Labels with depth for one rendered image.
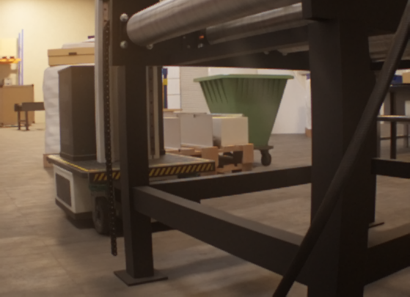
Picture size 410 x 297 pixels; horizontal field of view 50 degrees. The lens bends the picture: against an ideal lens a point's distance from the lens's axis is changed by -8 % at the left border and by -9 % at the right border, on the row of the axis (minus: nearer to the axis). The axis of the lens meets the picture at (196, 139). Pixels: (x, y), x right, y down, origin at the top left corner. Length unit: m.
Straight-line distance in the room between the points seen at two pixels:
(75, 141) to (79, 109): 0.17
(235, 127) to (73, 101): 1.56
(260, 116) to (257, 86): 0.29
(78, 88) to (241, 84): 2.10
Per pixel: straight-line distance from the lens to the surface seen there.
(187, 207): 1.25
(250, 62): 1.85
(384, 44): 1.83
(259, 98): 4.47
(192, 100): 5.54
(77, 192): 2.38
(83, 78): 2.61
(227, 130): 3.68
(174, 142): 3.54
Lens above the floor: 0.60
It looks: 4 degrees down
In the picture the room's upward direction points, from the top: 1 degrees counter-clockwise
